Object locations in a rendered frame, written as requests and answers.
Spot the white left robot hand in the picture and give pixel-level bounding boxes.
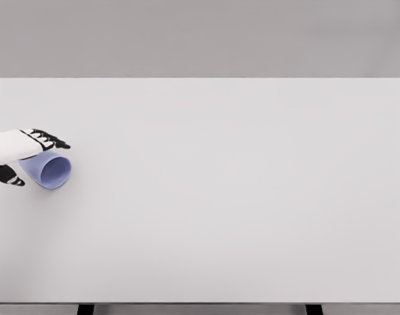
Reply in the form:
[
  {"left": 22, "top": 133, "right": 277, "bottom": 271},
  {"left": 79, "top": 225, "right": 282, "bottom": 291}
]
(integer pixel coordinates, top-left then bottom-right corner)
[{"left": 0, "top": 128, "right": 71, "bottom": 187}]

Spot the lavender blue plastic cup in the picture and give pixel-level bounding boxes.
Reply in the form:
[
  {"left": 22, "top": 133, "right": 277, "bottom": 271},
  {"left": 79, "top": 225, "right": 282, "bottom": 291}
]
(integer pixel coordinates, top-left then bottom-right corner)
[{"left": 18, "top": 150, "right": 72, "bottom": 191}]

